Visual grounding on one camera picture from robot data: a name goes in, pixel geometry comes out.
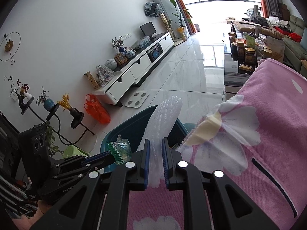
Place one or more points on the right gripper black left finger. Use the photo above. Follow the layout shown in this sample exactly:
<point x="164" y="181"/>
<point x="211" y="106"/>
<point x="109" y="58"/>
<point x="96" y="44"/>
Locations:
<point x="100" y="201"/>

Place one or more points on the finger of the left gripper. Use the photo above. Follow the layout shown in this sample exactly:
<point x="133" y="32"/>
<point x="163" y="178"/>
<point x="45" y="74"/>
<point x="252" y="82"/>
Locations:
<point x="98" y="162"/>

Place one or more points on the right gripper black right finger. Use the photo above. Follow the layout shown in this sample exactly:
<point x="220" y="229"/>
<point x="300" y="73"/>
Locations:
<point x="210" y="200"/>

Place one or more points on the clear green-edged candy wrapper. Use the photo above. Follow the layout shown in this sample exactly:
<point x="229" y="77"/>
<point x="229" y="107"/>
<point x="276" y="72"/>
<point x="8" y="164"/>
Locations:
<point x="120" y="150"/>

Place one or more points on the white foam fruit net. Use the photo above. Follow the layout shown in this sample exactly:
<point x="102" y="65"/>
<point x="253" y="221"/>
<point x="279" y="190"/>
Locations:
<point x="158" y="127"/>

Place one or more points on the teal trash bin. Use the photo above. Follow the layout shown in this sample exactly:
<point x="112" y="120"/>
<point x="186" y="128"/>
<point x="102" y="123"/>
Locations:
<point x="134" y="128"/>

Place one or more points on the pink floral tablecloth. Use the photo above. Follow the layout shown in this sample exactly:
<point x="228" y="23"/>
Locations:
<point x="258" y="138"/>

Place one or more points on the white TV cabinet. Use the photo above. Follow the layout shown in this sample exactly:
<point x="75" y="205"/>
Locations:
<point x="136" y="70"/>

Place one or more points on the white bathroom scale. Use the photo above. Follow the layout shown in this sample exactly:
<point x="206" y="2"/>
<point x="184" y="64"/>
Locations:
<point x="137" y="100"/>

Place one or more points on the cluttered coffee table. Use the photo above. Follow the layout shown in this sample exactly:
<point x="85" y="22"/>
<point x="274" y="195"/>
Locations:
<point x="236" y="73"/>

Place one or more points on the small black monitor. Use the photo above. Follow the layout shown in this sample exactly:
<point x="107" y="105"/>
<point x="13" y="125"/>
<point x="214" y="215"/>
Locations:
<point x="148" y="29"/>

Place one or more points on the brown paper bag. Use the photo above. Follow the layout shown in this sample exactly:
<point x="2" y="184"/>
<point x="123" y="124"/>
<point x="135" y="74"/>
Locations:
<point x="277" y="47"/>

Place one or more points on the dark green sofa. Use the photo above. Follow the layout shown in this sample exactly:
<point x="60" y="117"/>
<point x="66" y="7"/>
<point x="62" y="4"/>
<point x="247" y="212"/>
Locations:
<point x="295" y="52"/>

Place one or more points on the orange grey curtain left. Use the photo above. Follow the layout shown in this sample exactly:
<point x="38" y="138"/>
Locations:
<point x="187" y="17"/>

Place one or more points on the tall green potted plant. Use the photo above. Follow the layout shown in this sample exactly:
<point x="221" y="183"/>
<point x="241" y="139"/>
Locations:
<point x="180" y="23"/>

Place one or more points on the white floor air conditioner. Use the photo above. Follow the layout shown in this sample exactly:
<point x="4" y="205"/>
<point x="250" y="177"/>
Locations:
<point x="169" y="11"/>

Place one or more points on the round wire wall clock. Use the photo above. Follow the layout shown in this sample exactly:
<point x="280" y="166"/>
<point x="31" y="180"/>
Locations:
<point x="10" y="44"/>

